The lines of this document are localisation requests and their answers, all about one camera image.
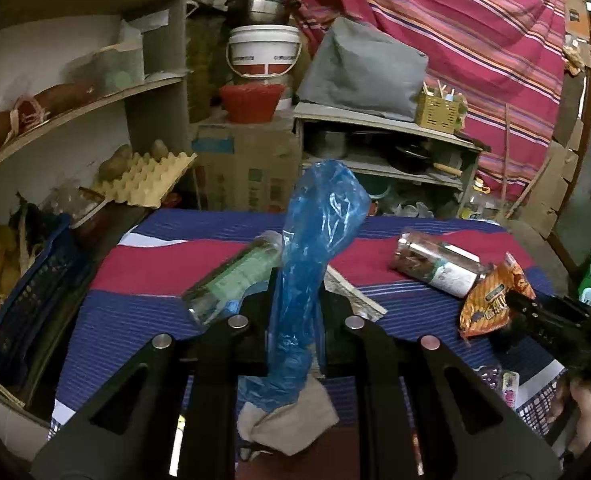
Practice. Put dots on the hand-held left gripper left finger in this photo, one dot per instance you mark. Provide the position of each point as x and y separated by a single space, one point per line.
258 340

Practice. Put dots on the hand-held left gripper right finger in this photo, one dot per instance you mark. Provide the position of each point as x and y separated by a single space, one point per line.
338 340

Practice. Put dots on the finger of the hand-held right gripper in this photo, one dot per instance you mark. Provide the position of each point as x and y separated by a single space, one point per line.
550 322

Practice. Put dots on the orange snack packet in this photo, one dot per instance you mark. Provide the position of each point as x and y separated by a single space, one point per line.
490 305

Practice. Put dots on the blue plastic bag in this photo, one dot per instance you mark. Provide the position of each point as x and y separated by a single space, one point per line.
315 240

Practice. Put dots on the flat printed paper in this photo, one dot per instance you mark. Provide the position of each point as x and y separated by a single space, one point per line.
360 302

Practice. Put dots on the clear bottle with green label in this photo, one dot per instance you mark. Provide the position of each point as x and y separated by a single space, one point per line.
230 280

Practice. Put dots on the small pink packet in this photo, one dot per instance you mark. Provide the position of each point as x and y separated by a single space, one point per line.
509 387

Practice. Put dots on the beige cloth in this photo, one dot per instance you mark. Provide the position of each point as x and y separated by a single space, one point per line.
295 425

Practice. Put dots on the striped blanket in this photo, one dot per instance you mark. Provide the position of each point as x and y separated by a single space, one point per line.
140 310

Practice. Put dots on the glass spice jar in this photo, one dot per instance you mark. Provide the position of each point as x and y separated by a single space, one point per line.
440 265

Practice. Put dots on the wooden stick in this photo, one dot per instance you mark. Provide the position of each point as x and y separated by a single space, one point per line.
530 187

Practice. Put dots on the cooking oil bottle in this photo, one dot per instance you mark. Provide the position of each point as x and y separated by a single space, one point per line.
473 202

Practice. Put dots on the clear plastic bag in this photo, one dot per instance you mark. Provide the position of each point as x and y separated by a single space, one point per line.
405 209

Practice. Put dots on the teal plastic basin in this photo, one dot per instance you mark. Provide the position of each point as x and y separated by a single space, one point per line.
375 187

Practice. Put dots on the cardboard box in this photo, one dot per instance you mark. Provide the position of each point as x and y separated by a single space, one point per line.
245 160

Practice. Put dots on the steel pot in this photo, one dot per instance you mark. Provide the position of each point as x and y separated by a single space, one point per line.
328 145

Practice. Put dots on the yellow egg tray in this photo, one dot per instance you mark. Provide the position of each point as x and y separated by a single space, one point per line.
145 180

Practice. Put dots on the black frying pan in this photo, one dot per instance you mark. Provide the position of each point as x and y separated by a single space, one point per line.
410 157

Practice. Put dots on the brown potato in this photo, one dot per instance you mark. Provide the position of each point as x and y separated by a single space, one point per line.
159 150
115 162

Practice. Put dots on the grey storage rack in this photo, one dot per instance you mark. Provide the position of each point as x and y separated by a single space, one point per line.
355 117

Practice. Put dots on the blue plastic crate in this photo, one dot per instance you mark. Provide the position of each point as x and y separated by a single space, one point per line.
30 300

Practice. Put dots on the clear plastic container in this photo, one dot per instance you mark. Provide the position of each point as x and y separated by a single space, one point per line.
70 205

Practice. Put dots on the red plastic basin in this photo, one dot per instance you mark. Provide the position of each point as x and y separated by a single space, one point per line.
250 102

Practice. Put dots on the yellow chopstick holder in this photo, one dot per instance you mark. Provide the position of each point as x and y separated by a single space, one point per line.
435 112

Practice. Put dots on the large yellowish jug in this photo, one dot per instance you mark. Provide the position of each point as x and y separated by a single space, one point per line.
205 60

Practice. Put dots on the white plastic bucket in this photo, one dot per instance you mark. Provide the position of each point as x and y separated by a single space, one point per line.
263 42

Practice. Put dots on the clear plastic jar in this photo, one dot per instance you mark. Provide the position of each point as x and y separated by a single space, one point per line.
120 70

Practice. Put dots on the striped red curtain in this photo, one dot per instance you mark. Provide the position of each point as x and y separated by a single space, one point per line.
450 25

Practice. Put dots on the wooden shelf unit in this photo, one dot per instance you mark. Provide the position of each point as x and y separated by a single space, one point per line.
155 35

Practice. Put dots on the stacked steel pots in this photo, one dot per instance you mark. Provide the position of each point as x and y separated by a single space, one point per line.
258 2

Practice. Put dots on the cardboard wall pieces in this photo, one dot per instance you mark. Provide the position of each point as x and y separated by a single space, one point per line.
550 195

